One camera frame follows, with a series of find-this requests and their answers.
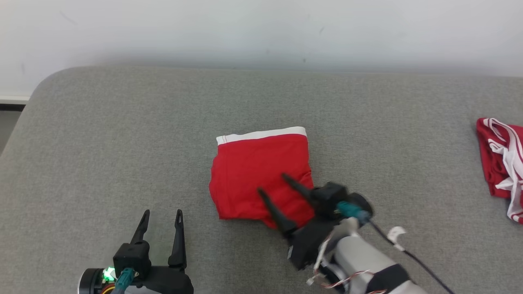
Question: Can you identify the red basketball shorts white hem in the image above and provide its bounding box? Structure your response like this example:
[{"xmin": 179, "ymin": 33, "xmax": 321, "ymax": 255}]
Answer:
[{"xmin": 209, "ymin": 127, "xmax": 315, "ymax": 230}]

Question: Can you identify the grey fabric sofa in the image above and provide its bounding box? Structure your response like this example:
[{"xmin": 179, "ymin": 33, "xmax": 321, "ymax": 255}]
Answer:
[{"xmin": 0, "ymin": 65, "xmax": 523, "ymax": 294}]

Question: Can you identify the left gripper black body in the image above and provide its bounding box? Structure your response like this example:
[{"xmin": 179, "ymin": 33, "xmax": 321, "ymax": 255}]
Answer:
[{"xmin": 135, "ymin": 267, "xmax": 194, "ymax": 294}]

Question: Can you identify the left camera cable teal plug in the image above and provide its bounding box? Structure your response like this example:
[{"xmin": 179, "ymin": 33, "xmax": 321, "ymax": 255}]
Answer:
[{"xmin": 111, "ymin": 267, "xmax": 139, "ymax": 294}]

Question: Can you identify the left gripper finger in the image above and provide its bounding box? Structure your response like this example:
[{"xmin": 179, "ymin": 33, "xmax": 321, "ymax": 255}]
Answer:
[
  {"xmin": 168, "ymin": 209, "xmax": 187, "ymax": 270},
  {"xmin": 131, "ymin": 210, "xmax": 150, "ymax": 245}
]

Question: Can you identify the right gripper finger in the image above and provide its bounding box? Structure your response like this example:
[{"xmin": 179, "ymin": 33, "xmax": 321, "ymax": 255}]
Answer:
[
  {"xmin": 257, "ymin": 189, "xmax": 298, "ymax": 236},
  {"xmin": 282, "ymin": 174, "xmax": 313, "ymax": 201}
]

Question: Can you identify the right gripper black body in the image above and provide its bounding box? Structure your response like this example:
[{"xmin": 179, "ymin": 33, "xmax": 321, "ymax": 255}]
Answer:
[{"xmin": 286, "ymin": 220, "xmax": 340, "ymax": 271}]

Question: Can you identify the white cable label tag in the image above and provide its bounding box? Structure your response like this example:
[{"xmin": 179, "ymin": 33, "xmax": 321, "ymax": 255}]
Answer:
[{"xmin": 386, "ymin": 227, "xmax": 408, "ymax": 251}]

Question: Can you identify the red basketball jersey white trim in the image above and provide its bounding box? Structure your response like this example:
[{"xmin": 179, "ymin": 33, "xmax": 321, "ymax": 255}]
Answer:
[{"xmin": 476, "ymin": 118, "xmax": 523, "ymax": 224}]

